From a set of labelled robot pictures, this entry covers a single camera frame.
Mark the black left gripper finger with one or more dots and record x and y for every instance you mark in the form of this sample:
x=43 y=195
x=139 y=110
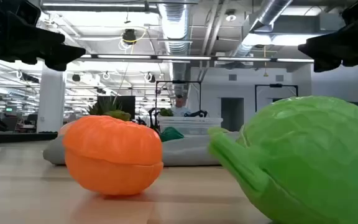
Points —
x=30 y=37
x=64 y=57

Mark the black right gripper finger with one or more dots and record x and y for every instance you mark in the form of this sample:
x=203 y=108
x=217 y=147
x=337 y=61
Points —
x=337 y=42
x=326 y=64

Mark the orange toy pumpkin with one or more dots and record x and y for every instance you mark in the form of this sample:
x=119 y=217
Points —
x=113 y=155

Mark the dark green toy pepper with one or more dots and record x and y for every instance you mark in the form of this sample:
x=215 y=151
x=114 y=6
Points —
x=171 y=134

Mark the black background robot arm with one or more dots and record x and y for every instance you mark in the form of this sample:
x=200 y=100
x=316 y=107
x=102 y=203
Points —
x=197 y=114
x=154 y=119

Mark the white pillar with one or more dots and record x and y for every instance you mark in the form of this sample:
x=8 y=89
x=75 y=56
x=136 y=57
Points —
x=51 y=99

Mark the succulents in black bowl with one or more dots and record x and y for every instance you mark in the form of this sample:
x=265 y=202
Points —
x=104 y=107

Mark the light green toy cabbage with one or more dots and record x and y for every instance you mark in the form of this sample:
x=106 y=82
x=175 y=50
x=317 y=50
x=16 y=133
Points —
x=306 y=161

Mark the white round ceiling fixture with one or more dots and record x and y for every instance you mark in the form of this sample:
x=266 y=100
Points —
x=230 y=17

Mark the small green plant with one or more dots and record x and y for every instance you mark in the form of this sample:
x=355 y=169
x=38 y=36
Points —
x=166 y=112

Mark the long LED light bar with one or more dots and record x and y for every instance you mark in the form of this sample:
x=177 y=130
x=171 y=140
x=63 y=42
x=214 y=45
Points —
x=182 y=58

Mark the person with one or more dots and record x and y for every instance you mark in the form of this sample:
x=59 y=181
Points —
x=180 y=110

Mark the clear plastic container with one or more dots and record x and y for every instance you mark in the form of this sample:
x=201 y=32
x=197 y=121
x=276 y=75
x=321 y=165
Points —
x=191 y=124

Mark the grey folded cloth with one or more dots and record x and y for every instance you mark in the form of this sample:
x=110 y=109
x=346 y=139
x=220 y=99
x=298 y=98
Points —
x=191 y=152

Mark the grey wall vent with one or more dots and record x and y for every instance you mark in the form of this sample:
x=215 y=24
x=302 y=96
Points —
x=279 y=77
x=232 y=77

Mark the black metal station frame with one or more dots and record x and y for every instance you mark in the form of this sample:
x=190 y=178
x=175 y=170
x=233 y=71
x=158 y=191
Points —
x=179 y=81
x=275 y=85

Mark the black hanging camera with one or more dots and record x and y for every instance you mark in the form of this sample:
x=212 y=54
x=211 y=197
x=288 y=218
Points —
x=129 y=35

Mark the smooth silver ventilation duct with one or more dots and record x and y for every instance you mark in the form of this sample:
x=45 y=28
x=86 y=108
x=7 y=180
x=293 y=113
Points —
x=270 y=12

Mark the ribbed silver ventilation duct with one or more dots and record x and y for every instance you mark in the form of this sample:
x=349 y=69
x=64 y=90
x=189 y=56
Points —
x=176 y=28

